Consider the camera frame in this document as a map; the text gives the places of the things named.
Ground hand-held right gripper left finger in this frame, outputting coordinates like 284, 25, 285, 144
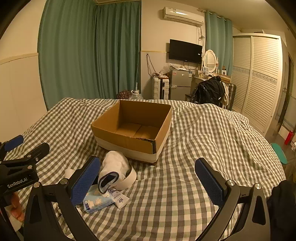
23, 156, 101, 241

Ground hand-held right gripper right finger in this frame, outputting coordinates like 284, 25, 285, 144
195, 158, 275, 241

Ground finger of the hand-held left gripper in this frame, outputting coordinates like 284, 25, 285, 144
0, 142, 50, 173
0, 135, 24, 158

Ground white sock with dark cuff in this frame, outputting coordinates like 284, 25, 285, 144
98, 151, 130, 194

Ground small white printed packet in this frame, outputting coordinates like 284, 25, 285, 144
109, 188, 131, 209

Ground white tape roll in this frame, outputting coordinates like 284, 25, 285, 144
116, 162, 137, 189

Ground cardboard box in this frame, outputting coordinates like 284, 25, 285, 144
91, 100, 173, 164

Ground person's left hand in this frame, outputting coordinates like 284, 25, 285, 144
10, 193, 25, 221

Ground grey white checkered blanket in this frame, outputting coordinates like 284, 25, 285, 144
0, 97, 286, 241

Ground teal board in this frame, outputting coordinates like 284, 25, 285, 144
271, 143, 288, 165

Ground dark cloth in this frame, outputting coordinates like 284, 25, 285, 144
267, 179, 296, 241

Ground black jacket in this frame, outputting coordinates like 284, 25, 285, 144
192, 76, 226, 108

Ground brown patterned bag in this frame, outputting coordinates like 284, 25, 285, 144
116, 90, 132, 100

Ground clear plastic water jug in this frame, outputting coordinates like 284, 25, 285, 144
129, 90, 144, 100

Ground small silver fridge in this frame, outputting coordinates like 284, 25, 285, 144
169, 69, 192, 100

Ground white ribbed suitcase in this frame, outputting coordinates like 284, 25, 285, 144
151, 76, 170, 100

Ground white louvered wardrobe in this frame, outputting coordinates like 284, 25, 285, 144
231, 33, 288, 139

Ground wide green curtain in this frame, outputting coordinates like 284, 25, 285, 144
38, 0, 141, 110

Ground clear plastic bag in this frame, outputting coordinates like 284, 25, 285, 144
159, 64, 171, 76

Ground white oval vanity mirror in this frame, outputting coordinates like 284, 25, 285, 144
202, 49, 219, 76

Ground narrow green curtain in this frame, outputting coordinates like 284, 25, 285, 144
205, 10, 233, 76

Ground white air conditioner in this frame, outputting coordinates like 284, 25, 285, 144
162, 6, 204, 26

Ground wall cable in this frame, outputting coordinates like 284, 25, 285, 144
146, 54, 158, 77

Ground black wall television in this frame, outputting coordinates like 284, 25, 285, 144
169, 39, 203, 64

